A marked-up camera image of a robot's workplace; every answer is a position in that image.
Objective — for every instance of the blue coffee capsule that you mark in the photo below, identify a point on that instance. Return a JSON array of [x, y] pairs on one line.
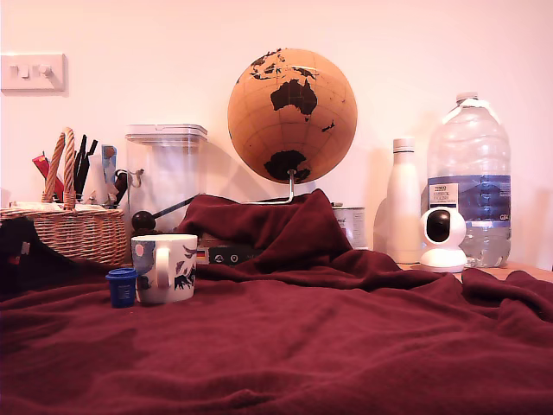
[[122, 289]]

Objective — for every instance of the white paper sheet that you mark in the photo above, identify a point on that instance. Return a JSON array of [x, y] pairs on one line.
[[39, 206]]

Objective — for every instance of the red packet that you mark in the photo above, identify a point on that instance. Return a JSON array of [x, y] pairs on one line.
[[42, 166]]

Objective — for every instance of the white mug with blue animals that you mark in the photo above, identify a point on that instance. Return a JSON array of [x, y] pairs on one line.
[[143, 263]]

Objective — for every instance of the black round knob tool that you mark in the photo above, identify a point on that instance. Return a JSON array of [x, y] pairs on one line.
[[143, 221]]

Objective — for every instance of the blue and white packet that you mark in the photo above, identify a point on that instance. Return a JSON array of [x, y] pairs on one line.
[[109, 168]]

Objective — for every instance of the clear plastic storage container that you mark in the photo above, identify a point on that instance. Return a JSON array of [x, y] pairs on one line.
[[167, 173]]

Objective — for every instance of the box with flag print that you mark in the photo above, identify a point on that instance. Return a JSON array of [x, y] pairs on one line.
[[201, 256]]

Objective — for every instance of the black box with white icons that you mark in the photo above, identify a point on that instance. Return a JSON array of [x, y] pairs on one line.
[[224, 257]]

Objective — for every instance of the dark red fleece blanket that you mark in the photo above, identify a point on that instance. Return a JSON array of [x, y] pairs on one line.
[[276, 346]]

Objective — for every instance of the cork globe on metal stand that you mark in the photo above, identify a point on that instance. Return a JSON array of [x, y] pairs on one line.
[[293, 129]]

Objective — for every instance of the metal tin can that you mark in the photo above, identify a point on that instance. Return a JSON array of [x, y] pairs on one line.
[[355, 225]]

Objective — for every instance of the white insulated bottle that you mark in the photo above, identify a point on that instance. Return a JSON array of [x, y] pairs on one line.
[[403, 207]]

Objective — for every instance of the large clear water bottle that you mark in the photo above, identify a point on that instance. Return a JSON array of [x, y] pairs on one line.
[[470, 151]]

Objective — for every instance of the white wall light switch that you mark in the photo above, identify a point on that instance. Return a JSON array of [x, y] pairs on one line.
[[33, 80]]

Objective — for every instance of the small white round camera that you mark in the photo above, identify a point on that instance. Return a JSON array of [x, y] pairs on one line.
[[443, 259]]

